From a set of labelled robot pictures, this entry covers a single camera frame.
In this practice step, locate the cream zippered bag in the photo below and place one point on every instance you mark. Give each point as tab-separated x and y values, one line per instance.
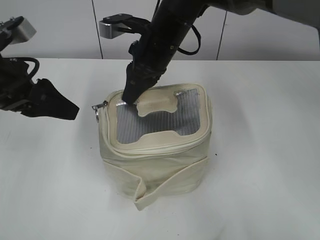
159	145

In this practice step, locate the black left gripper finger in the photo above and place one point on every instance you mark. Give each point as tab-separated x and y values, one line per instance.
47	101

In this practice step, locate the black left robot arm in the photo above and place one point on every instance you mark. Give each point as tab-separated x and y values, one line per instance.
20	67

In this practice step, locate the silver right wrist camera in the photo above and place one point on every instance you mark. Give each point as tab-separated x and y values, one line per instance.
113	26

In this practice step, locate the silver zipper pull with ring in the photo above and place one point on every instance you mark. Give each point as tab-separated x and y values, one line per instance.
97	107

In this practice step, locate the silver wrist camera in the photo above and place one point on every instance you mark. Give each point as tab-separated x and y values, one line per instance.
113	26
17	30

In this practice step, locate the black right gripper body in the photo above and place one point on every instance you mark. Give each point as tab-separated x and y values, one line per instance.
139	72

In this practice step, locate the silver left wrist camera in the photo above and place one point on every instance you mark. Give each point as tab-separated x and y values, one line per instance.
17	30

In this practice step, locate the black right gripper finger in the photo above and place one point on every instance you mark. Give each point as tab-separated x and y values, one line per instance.
135	86

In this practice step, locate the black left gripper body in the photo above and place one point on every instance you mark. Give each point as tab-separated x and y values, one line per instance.
24	96

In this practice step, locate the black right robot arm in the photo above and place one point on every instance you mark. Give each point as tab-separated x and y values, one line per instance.
162	37

